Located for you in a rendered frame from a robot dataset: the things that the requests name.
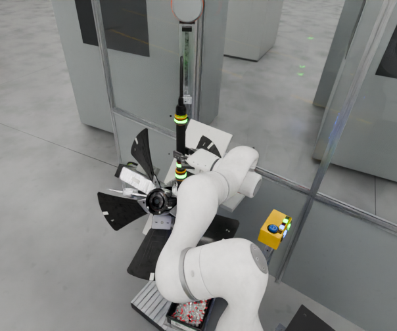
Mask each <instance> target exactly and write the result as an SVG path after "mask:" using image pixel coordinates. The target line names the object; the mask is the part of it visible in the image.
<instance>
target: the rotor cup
mask: <svg viewBox="0 0 397 331"><path fill-rule="evenodd" d="M166 191H169V192H166ZM156 199H158V200H159V203H158V204H155V200H156ZM145 204H146V207H147V209H148V211H149V212H150V213H151V214H153V215H169V213H170V210H171V209H172V208H173V207H175V206H176V205H177V198H176V197H175V196H173V195H172V187H165V188H154V189H152V190H151V191H150V192H149V193H148V194H147V197H146V200H145ZM168 207H172V208H168Z"/></svg>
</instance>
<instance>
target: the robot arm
mask: <svg viewBox="0 0 397 331"><path fill-rule="evenodd" d="M185 154H186V155H188V156H189V155H191V156H190V157H187V156H184V155H183V154H182V153H180V152H178V151H176V150H174V151H173V157H174V158H175V159H178V160H180V161H181V169H186V170H187V171H189V172H191V173H194V174H195V175H192V176H190V177H188V178H186V179H185V180H183V181H182V183H181V184H180V186H179V188H178V191H177V213H176V219H175V224H174V227H173V230H172V233H171V235H170V237H169V239H168V241H167V243H166V244H165V246H164V248H163V249H162V251H161V253H160V255H159V258H158V261H157V264H156V270H155V281H156V286H157V288H158V291H159V292H160V294H161V295H162V296H163V297H164V298H165V299H166V300H168V301H170V302H174V303H189V302H194V301H200V300H204V299H210V298H216V297H221V298H223V299H225V300H226V301H227V302H228V306H227V307H226V309H225V311H224V312H223V314H222V315H221V317H220V319H219V321H218V323H217V326H216V331H264V330H263V328H262V325H261V323H260V319H259V316H258V309H259V306H260V302H261V300H262V298H263V295H264V292H265V290H266V286H267V283H268V264H267V262H266V258H265V256H264V254H263V253H262V251H261V250H260V249H259V247H257V245H255V244H254V243H252V242H251V241H249V240H246V239H243V238H230V239H226V240H220V241H217V242H213V243H210V244H205V245H203V246H199V247H196V246H197V244H198V242H199V240H200V239H201V238H202V236H203V234H204V233H205V232H206V230H207V228H208V227H209V226H210V224H211V222H212V220H213V219H214V217H215V215H216V212H217V210H218V206H219V205H220V204H222V203H224V202H225V201H227V200H228V199H230V198H232V197H233V196H234V195H236V193H237V192H239V193H241V194H243V195H245V196H248V197H249V198H253V197H254V196H255V195H256V193H257V192H258V190H259V188H260V185H261V183H262V176H261V175H260V174H257V173H255V172H254V169H255V167H256V164H257V162H258V158H259V153H258V152H257V150H256V149H254V148H252V147H249V146H237V147H235V148H233V149H231V150H230V151H229V152H228V153H227V154H226V156H225V157H224V159H223V158H219V157H218V156H216V155H215V154H213V153H211V152H209V151H207V150H205V149H203V148H199V149H197V148H196V149H194V148H188V147H185ZM185 159H186V161H185Z"/></svg>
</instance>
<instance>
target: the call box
mask: <svg viewBox="0 0 397 331"><path fill-rule="evenodd" d="M286 216H288V215H285V214H283V213H281V212H279V211H277V210H273V211H272V212H271V214H270V215H269V217H268V218H267V220H266V222H265V223H264V224H263V226H262V228H261V229H260V234H259V236H258V241H260V242H262V243H264V244H266V245H267V246H269V247H271V248H273V249H274V250H276V249H277V248H278V246H279V245H280V243H281V242H280V241H281V238H282V236H283V235H284V232H285V231H286V229H287V227H288V226H289V224H290V222H291V220H292V217H290V218H289V220H288V221H287V223H286V225H285V226H284V228H283V229H280V228H279V227H280V226H281V224H282V222H283V220H284V219H285V217H286ZM288 217H289V216H288ZM271 224H272V225H276V226H277V228H278V230H280V231H283V232H282V233H281V234H279V233H278V230H277V232H271V231H270V230H269V226H270V225H271Z"/></svg>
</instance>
